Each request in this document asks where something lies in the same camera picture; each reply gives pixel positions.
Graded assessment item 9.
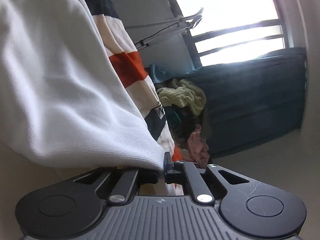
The dark patterned garment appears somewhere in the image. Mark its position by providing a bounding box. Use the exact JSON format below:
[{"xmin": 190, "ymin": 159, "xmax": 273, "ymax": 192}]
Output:
[{"xmin": 180, "ymin": 107, "xmax": 204, "ymax": 140}]

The white sweatshirt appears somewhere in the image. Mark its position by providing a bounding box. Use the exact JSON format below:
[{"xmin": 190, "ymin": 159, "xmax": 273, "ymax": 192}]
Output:
[{"xmin": 0, "ymin": 0, "xmax": 167, "ymax": 170}]

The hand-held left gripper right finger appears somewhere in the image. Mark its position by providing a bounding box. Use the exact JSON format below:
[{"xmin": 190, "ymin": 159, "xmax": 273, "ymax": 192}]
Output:
[{"xmin": 164, "ymin": 151, "xmax": 251, "ymax": 205}]

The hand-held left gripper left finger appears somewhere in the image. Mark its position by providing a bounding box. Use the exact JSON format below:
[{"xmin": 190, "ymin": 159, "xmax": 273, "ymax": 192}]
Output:
[{"xmin": 72, "ymin": 167, "xmax": 160, "ymax": 205}]

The pink garment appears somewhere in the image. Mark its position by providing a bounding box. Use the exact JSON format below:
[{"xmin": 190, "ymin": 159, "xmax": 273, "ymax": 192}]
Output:
[{"xmin": 180, "ymin": 124, "xmax": 210, "ymax": 168}]

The window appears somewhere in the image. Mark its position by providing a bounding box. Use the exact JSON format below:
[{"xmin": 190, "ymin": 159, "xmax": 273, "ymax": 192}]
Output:
[{"xmin": 156, "ymin": 0, "xmax": 287, "ymax": 68}]

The yellow-green knit throw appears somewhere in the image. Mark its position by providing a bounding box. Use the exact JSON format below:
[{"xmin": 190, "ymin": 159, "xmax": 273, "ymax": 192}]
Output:
[{"xmin": 157, "ymin": 78, "xmax": 207, "ymax": 117}]

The green garment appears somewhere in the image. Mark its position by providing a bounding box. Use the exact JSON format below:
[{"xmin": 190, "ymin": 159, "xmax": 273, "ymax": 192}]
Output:
[{"xmin": 166, "ymin": 107, "xmax": 182, "ymax": 130}]

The striped blanket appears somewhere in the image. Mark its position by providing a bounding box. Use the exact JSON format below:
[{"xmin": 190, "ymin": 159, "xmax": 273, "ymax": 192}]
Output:
[{"xmin": 67, "ymin": 0, "xmax": 185, "ymax": 197}]

